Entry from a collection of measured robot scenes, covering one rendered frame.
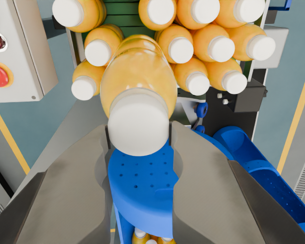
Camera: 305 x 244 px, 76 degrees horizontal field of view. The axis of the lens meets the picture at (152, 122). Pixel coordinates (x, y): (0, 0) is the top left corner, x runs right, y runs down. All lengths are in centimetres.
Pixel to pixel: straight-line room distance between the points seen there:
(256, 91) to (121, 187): 38
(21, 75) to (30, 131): 154
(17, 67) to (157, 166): 31
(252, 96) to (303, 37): 134
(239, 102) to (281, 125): 159
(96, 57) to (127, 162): 23
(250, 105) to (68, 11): 44
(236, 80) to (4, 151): 202
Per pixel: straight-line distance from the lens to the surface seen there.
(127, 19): 53
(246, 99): 54
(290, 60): 185
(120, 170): 43
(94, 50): 35
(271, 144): 219
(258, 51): 40
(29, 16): 42
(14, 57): 39
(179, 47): 35
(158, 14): 34
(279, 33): 69
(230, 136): 171
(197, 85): 37
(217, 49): 37
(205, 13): 35
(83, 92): 38
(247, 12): 38
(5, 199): 238
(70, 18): 35
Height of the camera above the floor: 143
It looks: 59 degrees down
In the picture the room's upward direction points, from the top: 173 degrees clockwise
